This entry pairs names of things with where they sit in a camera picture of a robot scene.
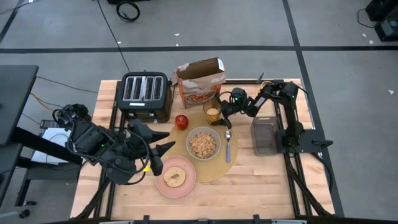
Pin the black desk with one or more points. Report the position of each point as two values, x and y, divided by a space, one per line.
15 99

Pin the black four-slot toaster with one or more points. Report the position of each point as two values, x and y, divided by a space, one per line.
146 107

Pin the amber ribbed drinking glass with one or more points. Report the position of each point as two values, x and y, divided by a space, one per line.
212 113

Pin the grey transparent plastic tray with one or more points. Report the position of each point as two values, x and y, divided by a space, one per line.
264 137

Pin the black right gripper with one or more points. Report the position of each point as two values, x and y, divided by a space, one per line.
238 102

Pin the black angled bracket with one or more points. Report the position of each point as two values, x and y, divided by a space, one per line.
260 78

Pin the black floor equipment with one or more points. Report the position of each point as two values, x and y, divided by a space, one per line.
387 28

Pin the silver spoon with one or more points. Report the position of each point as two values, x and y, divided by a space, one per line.
228 149

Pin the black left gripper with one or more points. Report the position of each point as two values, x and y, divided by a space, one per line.
140 143

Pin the red apple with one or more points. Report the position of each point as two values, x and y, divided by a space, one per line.
181 122

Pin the black caster wheel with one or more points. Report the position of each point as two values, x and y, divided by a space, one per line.
24 213

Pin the black aluminium extrusion frame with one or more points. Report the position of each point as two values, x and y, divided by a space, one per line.
245 81

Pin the black power adapter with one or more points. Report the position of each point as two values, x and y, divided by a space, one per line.
48 124

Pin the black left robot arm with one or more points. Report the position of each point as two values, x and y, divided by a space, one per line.
93 140

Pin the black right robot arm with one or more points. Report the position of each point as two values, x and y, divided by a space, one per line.
292 124

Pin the orange cereal box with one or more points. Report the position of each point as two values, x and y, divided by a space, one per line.
199 77

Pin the white flat sheet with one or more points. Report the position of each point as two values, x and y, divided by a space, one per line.
49 146

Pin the black table clamp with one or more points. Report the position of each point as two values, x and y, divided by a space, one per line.
146 217
256 217

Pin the grey ceramic bowl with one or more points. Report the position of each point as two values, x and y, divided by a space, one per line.
189 151

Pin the pink round plate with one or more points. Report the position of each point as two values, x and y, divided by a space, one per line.
186 186

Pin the round woven yellow placemat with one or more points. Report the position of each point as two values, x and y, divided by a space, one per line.
214 171

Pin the cereal rings heap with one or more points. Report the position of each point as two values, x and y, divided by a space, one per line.
202 145

